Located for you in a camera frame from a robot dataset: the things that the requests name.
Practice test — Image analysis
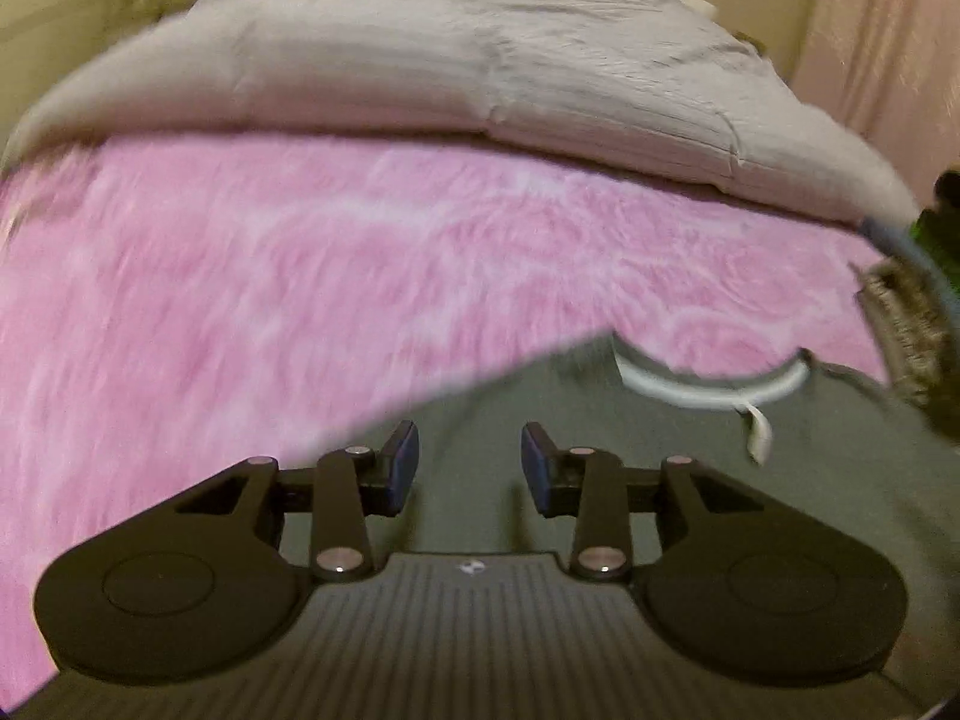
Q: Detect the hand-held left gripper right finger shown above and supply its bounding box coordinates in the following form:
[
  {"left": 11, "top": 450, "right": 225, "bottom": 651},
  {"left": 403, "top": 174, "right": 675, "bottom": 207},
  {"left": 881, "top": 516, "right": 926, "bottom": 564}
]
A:
[{"left": 521, "top": 420, "right": 766, "bottom": 582}]

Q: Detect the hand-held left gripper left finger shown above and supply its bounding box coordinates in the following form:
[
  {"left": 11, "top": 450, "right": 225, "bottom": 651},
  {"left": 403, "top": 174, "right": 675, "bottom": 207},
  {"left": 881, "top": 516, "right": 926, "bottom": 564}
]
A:
[{"left": 172, "top": 420, "right": 421, "bottom": 582}]

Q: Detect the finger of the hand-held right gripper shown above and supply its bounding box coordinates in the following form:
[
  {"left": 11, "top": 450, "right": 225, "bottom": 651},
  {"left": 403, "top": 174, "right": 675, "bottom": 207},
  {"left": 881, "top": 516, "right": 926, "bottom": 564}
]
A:
[{"left": 859, "top": 214, "right": 944, "bottom": 297}]

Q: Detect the grey t-shirt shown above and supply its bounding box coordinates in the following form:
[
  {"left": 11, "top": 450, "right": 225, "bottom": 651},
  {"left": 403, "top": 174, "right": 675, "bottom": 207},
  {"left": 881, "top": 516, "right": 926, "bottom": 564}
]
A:
[{"left": 277, "top": 328, "right": 960, "bottom": 720}]

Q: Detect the dark mottled cloth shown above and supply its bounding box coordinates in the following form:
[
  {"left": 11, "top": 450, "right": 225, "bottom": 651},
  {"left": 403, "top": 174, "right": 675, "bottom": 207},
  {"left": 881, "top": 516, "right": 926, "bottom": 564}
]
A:
[{"left": 853, "top": 255, "right": 960, "bottom": 442}]

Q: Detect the pink patterned curtain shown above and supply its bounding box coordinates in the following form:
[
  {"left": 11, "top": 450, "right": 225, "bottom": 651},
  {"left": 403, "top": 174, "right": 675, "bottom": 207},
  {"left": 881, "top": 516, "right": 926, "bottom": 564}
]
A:
[{"left": 791, "top": 0, "right": 960, "bottom": 192}]

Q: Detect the pink floral fleece blanket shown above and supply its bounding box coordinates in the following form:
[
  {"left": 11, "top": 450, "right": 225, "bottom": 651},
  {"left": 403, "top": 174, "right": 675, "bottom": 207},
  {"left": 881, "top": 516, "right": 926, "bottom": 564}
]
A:
[{"left": 0, "top": 131, "right": 890, "bottom": 698}]

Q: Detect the light grey duvet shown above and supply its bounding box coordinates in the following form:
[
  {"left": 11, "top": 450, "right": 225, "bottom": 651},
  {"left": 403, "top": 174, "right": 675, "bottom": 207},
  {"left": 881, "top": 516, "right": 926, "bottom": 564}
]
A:
[{"left": 0, "top": 0, "right": 920, "bottom": 226}]

